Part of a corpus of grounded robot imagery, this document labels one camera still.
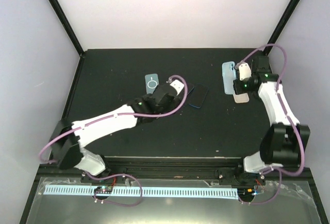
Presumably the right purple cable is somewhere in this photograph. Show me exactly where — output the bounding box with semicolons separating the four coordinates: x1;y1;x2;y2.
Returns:
233;43;307;206

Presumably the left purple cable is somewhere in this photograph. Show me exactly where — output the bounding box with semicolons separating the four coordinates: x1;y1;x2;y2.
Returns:
38;74;188;207

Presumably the light blue slotted cable duct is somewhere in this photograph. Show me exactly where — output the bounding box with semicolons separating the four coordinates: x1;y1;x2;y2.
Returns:
43;185;239;200

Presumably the black frame post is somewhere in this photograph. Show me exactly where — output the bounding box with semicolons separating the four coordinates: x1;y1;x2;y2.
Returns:
48;0;85;57
267;0;301;44

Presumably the right black frame post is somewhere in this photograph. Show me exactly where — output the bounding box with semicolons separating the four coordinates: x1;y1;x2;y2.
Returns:
267;0;301;44

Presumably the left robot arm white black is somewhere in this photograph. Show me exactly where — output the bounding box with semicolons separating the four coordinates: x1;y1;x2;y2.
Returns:
51;80;185;182

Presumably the dark blue phone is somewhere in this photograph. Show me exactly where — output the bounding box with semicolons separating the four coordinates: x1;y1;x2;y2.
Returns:
188;84;209;109

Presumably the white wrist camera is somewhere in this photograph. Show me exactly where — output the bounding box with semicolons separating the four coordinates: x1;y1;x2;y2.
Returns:
235;63;251;81
170;79;185;95

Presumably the circuit board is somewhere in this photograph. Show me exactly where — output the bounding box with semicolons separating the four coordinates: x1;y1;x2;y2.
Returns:
93;186;112;195
242;188;264;196

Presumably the teal phone from blue case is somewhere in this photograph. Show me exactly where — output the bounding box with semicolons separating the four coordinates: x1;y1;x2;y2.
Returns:
180;83;194;97

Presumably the left circuit board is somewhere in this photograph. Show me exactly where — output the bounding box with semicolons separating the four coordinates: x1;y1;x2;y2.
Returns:
93;186;112;195

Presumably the teal phone with ring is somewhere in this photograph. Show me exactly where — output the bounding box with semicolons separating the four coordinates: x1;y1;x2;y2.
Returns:
145;73;159;94

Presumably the beige phone case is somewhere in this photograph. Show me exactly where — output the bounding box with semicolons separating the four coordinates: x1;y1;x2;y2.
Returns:
233;93;250;104

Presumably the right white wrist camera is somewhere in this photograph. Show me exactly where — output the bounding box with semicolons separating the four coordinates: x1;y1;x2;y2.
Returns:
235;63;251;81

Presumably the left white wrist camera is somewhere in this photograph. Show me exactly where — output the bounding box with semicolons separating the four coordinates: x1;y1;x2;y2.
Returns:
170;79;185;95

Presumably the black aluminium front rail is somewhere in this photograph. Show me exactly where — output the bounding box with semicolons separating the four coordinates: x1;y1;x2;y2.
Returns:
38;157;314;183

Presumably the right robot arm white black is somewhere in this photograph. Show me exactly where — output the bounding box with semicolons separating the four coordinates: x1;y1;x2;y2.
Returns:
233;56;310;184

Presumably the light blue phone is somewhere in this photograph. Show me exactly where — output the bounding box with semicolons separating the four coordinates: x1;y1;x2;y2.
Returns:
222;61;236;95

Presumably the left black frame post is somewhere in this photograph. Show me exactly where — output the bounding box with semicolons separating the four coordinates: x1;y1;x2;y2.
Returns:
48;0;85;57

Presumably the purple cable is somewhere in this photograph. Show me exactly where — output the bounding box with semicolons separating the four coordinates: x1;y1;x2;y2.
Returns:
38;74;188;207
233;43;307;206

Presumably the right circuit board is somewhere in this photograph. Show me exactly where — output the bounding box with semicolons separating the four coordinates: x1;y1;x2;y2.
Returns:
242;188;264;196

